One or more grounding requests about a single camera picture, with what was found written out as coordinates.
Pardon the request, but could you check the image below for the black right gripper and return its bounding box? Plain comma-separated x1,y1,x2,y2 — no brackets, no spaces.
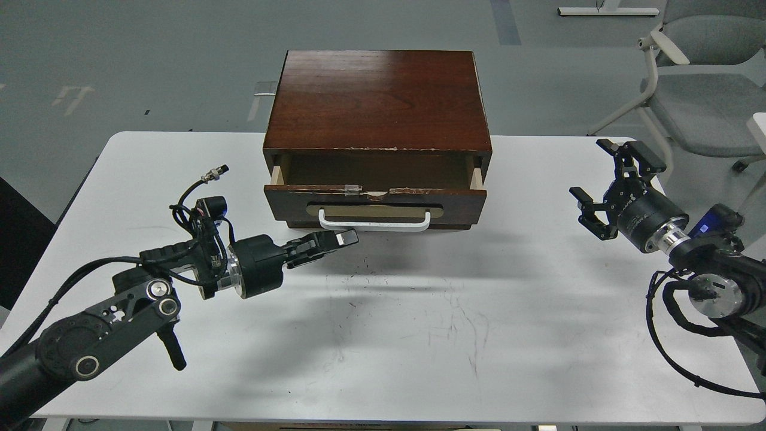
569,138,689,254

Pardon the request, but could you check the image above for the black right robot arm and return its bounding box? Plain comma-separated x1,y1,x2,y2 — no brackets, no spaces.
569,138,764,371

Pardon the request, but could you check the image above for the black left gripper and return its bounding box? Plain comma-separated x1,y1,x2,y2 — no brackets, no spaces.
230,229,359,299

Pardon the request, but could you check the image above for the grey office chair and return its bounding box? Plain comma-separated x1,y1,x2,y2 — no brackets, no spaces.
588,1,765,172

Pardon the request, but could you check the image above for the wooden drawer with white handle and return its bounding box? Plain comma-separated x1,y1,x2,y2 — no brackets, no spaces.
263,151,488,230

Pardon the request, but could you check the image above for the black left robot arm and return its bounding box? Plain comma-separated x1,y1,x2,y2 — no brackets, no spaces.
1,165,358,430

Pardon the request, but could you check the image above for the dark wooden drawer cabinet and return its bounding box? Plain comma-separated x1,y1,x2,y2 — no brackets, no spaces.
263,50,493,175

